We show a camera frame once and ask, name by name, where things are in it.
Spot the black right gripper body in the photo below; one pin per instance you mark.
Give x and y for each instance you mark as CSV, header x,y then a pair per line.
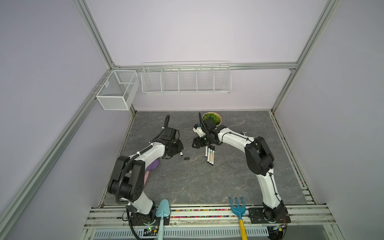
x,y
202,141

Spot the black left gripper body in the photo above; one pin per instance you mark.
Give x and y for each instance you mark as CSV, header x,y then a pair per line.
x,y
176,147

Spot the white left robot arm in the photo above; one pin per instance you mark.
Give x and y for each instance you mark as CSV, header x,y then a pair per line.
x,y
128,177

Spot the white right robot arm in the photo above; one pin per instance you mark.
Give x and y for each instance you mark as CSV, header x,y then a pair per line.
x,y
260,161

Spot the pink purple small trowel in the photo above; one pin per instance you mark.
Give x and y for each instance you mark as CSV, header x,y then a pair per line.
x,y
150,168

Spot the green artificial plant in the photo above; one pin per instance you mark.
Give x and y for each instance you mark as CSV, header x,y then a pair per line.
x,y
212,118

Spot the pink faceted plant pot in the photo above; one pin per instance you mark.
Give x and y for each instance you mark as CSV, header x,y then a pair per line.
x,y
217,118

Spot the teal garden trowel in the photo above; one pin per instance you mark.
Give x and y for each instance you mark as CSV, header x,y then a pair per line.
x,y
163,211

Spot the white mesh basket small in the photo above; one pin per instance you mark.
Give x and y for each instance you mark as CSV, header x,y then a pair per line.
x,y
118,91

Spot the white wire basket long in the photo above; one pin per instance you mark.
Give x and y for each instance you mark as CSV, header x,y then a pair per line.
x,y
186,77

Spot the blue garden fork yellow handle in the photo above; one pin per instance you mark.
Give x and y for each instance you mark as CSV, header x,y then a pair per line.
x,y
238,208

